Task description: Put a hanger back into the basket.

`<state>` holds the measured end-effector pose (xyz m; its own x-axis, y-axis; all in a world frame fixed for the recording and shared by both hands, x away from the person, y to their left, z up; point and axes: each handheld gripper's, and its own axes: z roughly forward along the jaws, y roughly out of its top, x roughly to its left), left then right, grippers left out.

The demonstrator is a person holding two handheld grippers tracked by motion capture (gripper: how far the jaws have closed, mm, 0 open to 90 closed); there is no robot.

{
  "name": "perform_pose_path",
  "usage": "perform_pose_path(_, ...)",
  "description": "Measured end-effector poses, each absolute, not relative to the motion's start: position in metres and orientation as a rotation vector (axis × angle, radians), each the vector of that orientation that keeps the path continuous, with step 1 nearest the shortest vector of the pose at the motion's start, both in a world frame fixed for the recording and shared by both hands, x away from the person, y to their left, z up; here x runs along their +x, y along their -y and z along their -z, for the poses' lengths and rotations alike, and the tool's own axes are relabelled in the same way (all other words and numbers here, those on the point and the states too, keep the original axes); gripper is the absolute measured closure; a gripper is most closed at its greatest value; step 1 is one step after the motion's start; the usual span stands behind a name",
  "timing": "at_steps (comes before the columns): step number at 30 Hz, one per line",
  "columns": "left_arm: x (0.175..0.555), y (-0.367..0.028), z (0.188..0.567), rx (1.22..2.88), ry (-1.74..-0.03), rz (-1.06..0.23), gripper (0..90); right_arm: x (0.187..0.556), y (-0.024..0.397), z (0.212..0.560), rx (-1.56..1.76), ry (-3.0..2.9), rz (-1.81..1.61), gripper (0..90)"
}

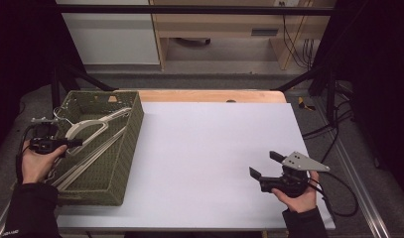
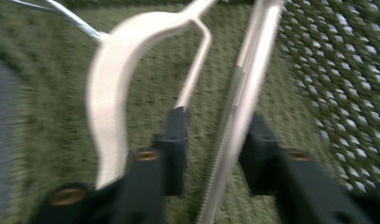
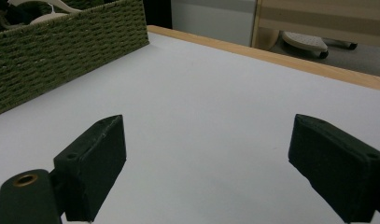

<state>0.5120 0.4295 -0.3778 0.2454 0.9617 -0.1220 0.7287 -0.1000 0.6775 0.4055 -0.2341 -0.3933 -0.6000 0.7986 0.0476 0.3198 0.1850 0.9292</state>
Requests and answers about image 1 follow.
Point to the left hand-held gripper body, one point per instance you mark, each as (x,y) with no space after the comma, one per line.
(45,144)

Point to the person's left hand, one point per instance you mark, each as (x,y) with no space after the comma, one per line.
(37,167)

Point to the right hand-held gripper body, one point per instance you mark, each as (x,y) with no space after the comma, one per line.
(302,162)

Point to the person's right hand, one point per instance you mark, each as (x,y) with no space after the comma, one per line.
(303,203)

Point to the white paper sheet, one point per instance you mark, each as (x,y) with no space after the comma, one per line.
(206,158)

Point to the black curtain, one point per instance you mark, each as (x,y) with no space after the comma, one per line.
(21,66)
(378,82)

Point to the black frame strut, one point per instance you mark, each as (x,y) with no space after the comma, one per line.
(87,79)
(302,79)

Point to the black horizontal frame bar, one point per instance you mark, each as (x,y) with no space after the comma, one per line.
(189,9)

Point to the green woven basket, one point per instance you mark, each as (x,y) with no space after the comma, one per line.
(120,165)

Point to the light wooden desk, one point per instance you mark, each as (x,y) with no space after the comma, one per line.
(216,24)

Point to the white cabinet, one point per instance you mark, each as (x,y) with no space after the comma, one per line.
(113,39)

